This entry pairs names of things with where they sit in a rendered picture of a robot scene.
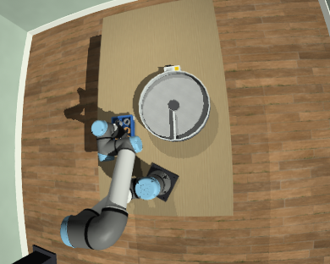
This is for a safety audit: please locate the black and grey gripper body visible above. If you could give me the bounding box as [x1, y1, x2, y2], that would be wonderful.
[112, 124, 129, 140]

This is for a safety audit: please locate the blue crate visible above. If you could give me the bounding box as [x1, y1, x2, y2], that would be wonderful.
[112, 115, 135, 136]

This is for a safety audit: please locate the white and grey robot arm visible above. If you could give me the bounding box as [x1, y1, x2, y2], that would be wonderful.
[60, 120, 171, 250]

